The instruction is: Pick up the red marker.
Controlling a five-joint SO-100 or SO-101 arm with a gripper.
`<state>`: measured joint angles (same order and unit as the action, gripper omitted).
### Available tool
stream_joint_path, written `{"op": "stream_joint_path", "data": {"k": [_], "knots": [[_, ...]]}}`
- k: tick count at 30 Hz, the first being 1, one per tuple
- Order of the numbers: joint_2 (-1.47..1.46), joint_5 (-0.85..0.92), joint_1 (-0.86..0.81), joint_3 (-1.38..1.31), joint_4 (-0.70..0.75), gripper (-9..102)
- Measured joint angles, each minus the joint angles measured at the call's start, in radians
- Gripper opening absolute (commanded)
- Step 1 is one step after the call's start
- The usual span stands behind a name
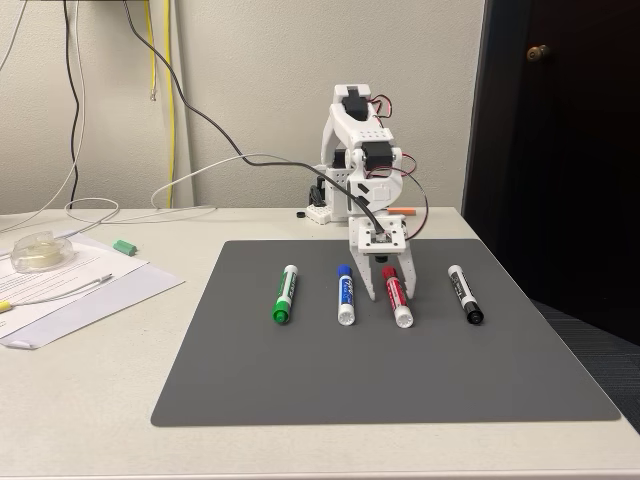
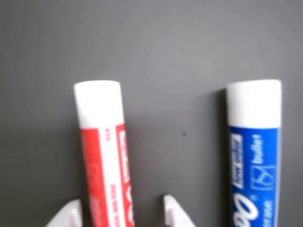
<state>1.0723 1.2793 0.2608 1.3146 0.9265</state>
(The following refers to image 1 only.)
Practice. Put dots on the red dry-erase marker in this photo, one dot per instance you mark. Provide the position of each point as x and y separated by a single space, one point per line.
396 295

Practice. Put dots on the blue dry-erase marker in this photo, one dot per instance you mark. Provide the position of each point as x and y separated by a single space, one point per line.
346 295

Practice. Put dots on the black dry-erase marker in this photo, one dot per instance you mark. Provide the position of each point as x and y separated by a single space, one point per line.
464 292

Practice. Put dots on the green dry-erase marker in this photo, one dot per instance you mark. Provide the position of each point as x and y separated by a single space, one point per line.
286 292

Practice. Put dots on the green marker cap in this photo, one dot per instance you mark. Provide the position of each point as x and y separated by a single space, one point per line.
124 247

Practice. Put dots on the orange stick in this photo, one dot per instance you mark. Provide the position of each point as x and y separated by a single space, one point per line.
406 211

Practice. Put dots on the grey rubber mat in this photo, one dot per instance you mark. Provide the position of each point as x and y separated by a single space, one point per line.
380 360

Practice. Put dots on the dark wooden door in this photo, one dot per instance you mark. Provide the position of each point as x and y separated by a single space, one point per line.
565 175

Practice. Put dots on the blank white paper sheet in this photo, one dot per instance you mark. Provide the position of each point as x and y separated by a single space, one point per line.
125 295

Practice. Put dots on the brass door knob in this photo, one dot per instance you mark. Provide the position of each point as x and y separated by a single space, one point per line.
538 52

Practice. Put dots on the printed white paper sheet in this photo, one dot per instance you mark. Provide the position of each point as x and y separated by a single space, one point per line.
100 260

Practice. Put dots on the clear tape dispenser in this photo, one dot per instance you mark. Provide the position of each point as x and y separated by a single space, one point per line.
42 252

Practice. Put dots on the white gripper camera box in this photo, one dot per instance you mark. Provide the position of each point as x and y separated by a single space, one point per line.
380 237

